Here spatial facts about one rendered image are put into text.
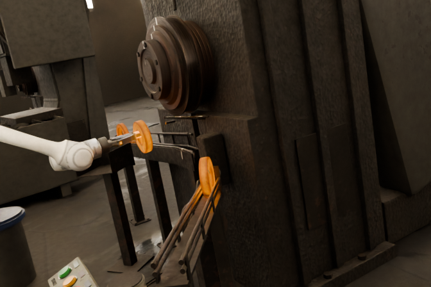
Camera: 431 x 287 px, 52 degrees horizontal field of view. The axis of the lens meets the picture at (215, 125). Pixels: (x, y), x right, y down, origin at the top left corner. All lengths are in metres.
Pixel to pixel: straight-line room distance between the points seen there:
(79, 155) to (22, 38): 2.90
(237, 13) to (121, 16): 10.93
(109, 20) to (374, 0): 10.73
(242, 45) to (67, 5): 3.14
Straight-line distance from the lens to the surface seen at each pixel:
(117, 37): 12.53
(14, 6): 4.56
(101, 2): 12.54
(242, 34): 1.76
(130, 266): 2.72
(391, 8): 2.29
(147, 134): 1.98
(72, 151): 1.75
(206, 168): 1.59
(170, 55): 1.94
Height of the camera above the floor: 1.20
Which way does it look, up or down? 11 degrees down
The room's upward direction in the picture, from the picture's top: 10 degrees counter-clockwise
